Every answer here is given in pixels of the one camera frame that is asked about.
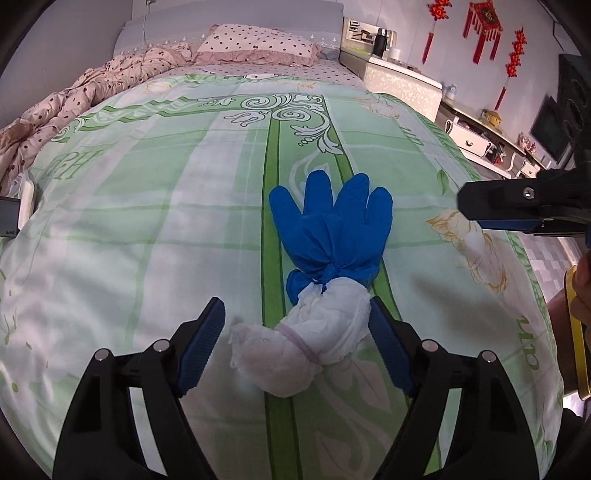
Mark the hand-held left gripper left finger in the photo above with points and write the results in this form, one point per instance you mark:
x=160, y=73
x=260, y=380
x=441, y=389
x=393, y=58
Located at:
x=203, y=341

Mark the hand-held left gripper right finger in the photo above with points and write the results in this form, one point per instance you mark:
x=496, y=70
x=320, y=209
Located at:
x=390, y=350

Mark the long red knot decoration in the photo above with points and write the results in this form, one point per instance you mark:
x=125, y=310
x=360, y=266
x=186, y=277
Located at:
x=515, y=60
x=437, y=14

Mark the polka dot bed sheet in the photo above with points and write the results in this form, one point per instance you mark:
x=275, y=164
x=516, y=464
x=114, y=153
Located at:
x=323, y=71

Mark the black wall television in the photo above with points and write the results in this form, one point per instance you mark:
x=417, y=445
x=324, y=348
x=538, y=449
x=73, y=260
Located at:
x=551, y=129

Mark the white flat item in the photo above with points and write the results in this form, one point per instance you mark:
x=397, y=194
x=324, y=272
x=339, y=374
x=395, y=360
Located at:
x=27, y=194

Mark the grey bed headboard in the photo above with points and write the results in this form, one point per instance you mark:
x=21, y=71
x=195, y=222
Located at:
x=184, y=21

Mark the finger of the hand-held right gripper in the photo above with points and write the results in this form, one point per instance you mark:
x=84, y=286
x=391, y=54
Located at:
x=498, y=201
x=508, y=224

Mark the polka dot pillow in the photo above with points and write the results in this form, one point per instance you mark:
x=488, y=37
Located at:
x=258, y=44

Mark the green printed quilt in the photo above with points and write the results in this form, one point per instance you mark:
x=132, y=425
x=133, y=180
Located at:
x=138, y=230

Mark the red diamond tassel decoration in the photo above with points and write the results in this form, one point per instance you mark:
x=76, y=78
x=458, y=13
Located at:
x=484, y=21

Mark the blue rubber glove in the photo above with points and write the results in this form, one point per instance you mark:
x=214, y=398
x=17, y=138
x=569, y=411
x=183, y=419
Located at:
x=332, y=230

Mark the white nightstand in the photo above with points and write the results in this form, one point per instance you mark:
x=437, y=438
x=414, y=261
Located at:
x=397, y=83

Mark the white cup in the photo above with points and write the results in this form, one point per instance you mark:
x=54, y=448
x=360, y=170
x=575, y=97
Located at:
x=395, y=52

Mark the white television cabinet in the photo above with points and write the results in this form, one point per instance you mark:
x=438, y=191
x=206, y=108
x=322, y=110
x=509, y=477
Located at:
x=538, y=166

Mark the pink toy figure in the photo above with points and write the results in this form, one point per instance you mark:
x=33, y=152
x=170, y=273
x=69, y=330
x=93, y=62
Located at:
x=527, y=141

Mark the pink polka dot duvet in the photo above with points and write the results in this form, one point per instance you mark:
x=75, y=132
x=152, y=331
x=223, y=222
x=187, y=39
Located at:
x=69, y=101

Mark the dark grey box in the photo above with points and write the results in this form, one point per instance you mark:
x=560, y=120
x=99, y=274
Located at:
x=8, y=217

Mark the white dresser with drawers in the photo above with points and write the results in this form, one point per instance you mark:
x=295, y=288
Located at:
x=471, y=138

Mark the black bottle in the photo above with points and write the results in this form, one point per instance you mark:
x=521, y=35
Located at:
x=380, y=42

